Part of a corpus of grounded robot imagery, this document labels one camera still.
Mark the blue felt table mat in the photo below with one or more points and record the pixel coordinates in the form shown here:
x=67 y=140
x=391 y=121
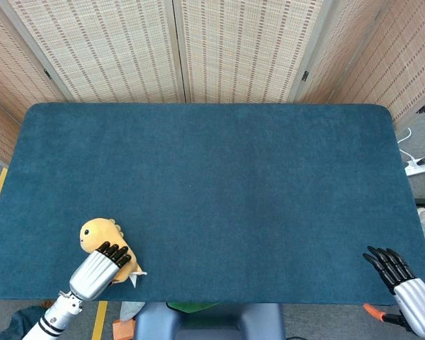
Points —
x=205 y=198

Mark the orange block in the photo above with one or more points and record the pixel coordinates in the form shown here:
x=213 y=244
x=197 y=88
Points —
x=122 y=331

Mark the green cloth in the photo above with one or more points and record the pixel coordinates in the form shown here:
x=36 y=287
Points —
x=193 y=306

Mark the brown fuzzy object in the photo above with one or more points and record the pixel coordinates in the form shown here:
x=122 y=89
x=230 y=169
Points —
x=46 y=304

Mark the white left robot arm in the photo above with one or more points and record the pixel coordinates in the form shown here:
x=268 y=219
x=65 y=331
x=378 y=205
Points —
x=55 y=317

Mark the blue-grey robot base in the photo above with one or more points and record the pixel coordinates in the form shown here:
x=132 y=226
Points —
x=156 y=324

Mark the white power strip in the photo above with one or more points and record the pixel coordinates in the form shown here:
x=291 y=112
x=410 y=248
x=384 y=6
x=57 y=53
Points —
x=416 y=170

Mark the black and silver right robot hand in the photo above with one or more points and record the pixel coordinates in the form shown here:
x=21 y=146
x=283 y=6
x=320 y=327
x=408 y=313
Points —
x=411 y=297

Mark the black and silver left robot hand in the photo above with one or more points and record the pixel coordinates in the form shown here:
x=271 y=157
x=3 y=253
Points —
x=92 y=276

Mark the dark blue cloth bag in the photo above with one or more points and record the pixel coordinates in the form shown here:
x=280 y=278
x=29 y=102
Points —
x=21 y=322

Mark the grey cloth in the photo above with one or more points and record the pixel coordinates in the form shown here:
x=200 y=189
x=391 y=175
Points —
x=130 y=310

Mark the yellow plush dinosaur toy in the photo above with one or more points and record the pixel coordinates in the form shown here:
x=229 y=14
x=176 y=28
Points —
x=101 y=233

